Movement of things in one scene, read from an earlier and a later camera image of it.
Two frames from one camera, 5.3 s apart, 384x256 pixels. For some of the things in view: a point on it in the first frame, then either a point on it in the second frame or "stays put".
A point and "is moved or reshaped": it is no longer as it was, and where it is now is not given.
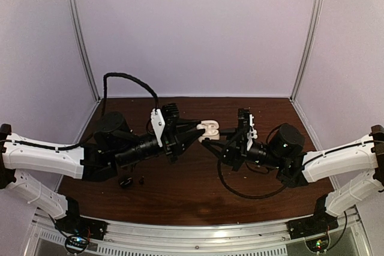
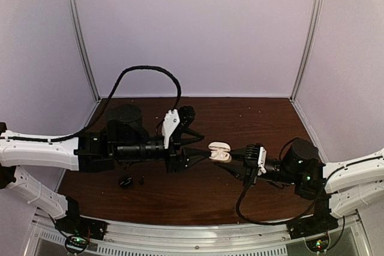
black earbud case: x=126 y=182 stays put
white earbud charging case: x=211 y=130 is moved or reshaped
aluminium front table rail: x=128 y=238 stays put
